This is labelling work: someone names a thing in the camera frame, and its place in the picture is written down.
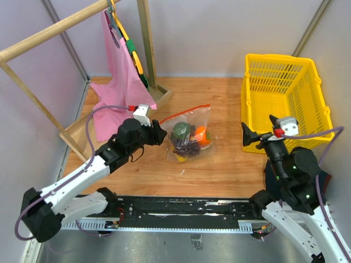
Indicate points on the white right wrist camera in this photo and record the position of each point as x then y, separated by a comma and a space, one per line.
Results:
286, 126

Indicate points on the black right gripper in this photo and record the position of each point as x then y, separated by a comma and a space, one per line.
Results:
248, 135

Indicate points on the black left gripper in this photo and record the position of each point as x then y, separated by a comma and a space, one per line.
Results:
157, 133

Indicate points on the green hanger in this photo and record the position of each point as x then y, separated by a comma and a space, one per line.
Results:
136, 60

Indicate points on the yellow hanger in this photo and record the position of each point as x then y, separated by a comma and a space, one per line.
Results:
121, 32

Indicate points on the wooden clothes rack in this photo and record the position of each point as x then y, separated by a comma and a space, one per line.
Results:
73, 134

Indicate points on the grey hanger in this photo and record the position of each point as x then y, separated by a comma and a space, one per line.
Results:
111, 18

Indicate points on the pink t-shirt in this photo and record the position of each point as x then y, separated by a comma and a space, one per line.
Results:
125, 88

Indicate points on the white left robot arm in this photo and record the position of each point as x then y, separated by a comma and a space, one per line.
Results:
45, 211

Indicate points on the orange persimmon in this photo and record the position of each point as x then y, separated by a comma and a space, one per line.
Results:
202, 136

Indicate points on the black grape bunch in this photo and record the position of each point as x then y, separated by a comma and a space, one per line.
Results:
186, 148

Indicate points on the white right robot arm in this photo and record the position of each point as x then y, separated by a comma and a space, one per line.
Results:
297, 173

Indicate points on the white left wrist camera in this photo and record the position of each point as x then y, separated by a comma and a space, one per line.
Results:
141, 114

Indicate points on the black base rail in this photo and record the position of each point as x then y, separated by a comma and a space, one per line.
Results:
180, 213

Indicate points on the yellow plastic basket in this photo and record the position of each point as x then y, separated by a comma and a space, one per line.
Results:
282, 86

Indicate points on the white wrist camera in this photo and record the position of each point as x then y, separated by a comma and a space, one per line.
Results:
286, 126
141, 114

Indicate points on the dark navy cloth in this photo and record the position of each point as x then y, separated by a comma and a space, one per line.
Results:
273, 186

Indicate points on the clear zip bag orange zipper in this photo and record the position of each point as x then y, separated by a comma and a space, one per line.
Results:
198, 116

